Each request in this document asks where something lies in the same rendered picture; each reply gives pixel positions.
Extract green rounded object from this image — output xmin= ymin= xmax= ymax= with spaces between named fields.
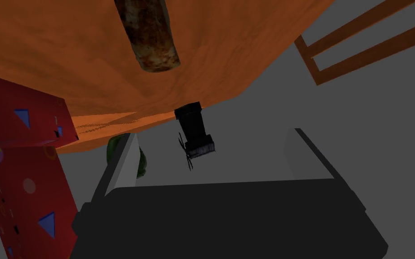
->
xmin=106 ymin=134 xmax=147 ymax=179

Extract brown wooden chair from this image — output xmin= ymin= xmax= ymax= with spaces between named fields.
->
xmin=293 ymin=0 xmax=415 ymax=86

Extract red box with blue triangles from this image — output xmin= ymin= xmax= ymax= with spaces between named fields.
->
xmin=0 ymin=71 xmax=80 ymax=259

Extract orange wooden table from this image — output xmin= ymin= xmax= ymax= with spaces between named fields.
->
xmin=0 ymin=0 xmax=338 ymax=155

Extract brown rusty cylinder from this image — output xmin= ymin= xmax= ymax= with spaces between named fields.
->
xmin=113 ymin=0 xmax=181 ymax=73

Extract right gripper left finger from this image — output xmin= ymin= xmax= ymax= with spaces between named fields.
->
xmin=91 ymin=132 xmax=140 ymax=204

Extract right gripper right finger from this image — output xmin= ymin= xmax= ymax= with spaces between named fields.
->
xmin=283 ymin=127 xmax=354 ymax=192

